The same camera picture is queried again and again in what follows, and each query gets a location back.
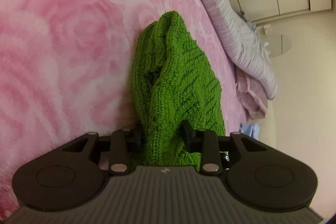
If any green knitted sweater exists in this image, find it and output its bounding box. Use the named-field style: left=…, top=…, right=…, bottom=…
left=132, top=11, right=225, bottom=168

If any mauve pillow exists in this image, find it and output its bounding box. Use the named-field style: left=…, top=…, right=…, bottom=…
left=235, top=68, right=268, bottom=119

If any grey striped quilt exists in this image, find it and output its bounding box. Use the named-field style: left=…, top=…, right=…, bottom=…
left=201, top=0, right=277, bottom=100

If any light blue shirt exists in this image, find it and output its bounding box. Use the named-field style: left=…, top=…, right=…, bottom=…
left=240, top=123, right=260, bottom=140

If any pink floral bed blanket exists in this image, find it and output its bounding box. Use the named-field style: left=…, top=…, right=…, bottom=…
left=1, top=0, right=245, bottom=219

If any round vanity mirror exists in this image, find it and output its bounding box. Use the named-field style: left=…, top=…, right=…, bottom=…
left=264, top=34, right=293, bottom=57

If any blue grey clothes heap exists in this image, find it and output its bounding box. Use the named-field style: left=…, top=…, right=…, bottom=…
left=236, top=11, right=260, bottom=36

